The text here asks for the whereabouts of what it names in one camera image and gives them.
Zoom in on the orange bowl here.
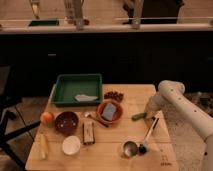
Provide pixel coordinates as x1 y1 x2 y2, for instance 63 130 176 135
97 100 123 124

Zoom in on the green item on counter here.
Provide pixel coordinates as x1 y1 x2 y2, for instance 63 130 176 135
28 20 59 27

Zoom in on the blue sponge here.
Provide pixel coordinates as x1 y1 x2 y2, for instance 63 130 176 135
102 103 116 121

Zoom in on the dark brown bowl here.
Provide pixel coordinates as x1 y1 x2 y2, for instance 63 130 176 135
55 112 79 136

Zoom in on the brown rectangular block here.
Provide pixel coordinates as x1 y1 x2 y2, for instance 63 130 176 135
83 121 95 145

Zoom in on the green plastic tray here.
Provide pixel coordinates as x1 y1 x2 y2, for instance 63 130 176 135
51 74 102 107

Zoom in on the wooden handled spoon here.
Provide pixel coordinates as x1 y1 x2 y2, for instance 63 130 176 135
83 112 109 127

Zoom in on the black and white ladle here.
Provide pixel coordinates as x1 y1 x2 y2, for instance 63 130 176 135
138 117 159 155

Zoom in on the dark red grapes bunch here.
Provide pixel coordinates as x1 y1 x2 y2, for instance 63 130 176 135
104 91 124 102

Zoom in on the red apple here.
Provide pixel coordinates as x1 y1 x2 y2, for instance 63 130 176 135
40 112 54 125

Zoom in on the metal measuring cup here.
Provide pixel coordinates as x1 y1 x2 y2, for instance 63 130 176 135
123 141 138 158

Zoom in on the white crumpled paper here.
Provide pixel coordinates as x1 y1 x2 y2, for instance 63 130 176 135
74 94 98 102

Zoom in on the black chair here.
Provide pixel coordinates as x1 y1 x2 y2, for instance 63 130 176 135
0 65 42 171

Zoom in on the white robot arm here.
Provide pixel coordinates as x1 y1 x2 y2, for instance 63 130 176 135
145 80 213 171

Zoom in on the white paper cup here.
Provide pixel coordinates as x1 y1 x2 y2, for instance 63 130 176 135
62 136 81 155

